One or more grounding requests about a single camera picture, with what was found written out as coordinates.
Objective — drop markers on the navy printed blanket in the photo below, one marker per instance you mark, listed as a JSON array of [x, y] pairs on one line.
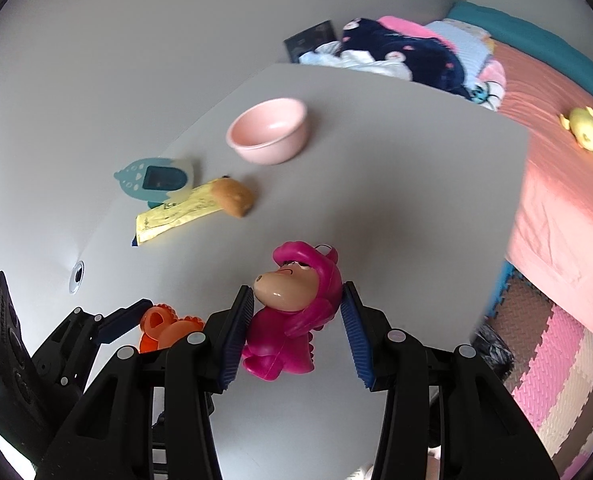
[[416, 55]]

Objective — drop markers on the blue dinosaur-shaped gadget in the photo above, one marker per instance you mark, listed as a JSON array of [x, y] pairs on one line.
[[136, 175]]

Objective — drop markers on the white cartoon printed cloth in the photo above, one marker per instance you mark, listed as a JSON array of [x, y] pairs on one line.
[[491, 92]]

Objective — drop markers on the black bag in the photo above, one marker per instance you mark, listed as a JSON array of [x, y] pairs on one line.
[[491, 350]]

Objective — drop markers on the teal blanket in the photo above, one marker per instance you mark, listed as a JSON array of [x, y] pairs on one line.
[[526, 30]]

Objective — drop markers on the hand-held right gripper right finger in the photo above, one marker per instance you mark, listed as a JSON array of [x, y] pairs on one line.
[[356, 345]]

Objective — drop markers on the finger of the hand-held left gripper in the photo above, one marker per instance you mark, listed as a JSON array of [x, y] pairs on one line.
[[124, 321]]

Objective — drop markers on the light blue cloth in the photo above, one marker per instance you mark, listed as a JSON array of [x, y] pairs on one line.
[[471, 50]]

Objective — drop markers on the black tablet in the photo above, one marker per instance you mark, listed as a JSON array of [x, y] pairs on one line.
[[306, 40]]

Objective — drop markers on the yellow packet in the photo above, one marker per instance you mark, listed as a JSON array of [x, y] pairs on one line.
[[176, 212]]

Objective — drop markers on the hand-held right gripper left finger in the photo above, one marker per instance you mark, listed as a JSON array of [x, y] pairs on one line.
[[236, 340]]

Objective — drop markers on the yellow plush toy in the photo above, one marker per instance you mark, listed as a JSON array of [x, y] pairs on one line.
[[586, 132]]

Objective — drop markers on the foam puzzle floor mat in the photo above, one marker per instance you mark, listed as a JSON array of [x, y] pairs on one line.
[[566, 370]]

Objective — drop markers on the brown bread toy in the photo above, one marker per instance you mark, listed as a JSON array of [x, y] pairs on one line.
[[236, 197]]

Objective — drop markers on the orange plastic toy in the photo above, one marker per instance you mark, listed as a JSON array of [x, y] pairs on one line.
[[169, 332]]

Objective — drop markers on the pink bed sheet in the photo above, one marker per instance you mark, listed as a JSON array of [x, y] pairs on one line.
[[566, 200]]

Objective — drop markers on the magenta monkey toy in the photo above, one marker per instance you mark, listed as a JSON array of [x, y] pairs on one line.
[[296, 320]]

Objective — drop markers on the pink cloth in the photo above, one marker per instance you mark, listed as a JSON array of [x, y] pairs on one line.
[[406, 27]]

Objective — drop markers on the pink bowl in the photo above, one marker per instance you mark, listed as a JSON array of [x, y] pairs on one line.
[[271, 150]]

